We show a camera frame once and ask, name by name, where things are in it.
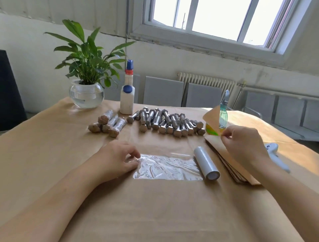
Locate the stack of brown paper sheets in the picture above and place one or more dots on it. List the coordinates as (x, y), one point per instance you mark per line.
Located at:
(224, 160)

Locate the grey chair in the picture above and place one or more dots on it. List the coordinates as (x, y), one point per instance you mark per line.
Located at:
(163, 91)
(112, 88)
(299, 117)
(260, 105)
(204, 95)

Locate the person's left forearm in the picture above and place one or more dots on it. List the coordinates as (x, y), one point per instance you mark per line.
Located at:
(42, 209)

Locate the white radiator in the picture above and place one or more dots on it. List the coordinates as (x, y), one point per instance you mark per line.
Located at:
(207, 81)

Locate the person's right hand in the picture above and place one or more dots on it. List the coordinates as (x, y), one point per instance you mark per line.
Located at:
(246, 147)

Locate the pile of steel bolts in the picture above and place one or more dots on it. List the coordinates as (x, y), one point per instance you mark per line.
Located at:
(167, 122)

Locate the clear cling film sheet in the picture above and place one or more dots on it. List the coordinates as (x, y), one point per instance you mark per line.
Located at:
(167, 168)

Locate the green leafy plant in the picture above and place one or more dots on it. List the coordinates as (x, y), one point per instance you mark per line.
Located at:
(87, 52)

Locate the white vertical blind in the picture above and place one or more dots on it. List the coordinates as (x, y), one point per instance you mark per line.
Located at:
(55, 12)

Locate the person's right forearm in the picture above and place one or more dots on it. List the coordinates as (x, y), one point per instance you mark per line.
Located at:
(294, 199)

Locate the white glue bottle blue cap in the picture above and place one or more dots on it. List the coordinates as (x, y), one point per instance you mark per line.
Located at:
(127, 99)

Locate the round glass vase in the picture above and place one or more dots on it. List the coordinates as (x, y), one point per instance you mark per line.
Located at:
(86, 95)

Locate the white handheld controller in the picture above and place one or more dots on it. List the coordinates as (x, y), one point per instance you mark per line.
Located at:
(276, 157)

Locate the black trash bin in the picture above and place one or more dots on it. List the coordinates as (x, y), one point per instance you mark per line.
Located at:
(11, 92)

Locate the large brown paper table cover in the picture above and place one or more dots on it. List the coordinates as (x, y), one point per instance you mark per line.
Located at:
(40, 159)

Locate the person's left hand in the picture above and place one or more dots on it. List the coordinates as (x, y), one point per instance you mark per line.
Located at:
(114, 162)

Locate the white cling film roll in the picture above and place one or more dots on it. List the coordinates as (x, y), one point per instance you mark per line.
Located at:
(206, 163)

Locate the green spray bottle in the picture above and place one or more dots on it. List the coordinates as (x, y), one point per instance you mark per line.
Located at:
(223, 117)

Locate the white framed window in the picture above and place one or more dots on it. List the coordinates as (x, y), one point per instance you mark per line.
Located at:
(224, 22)

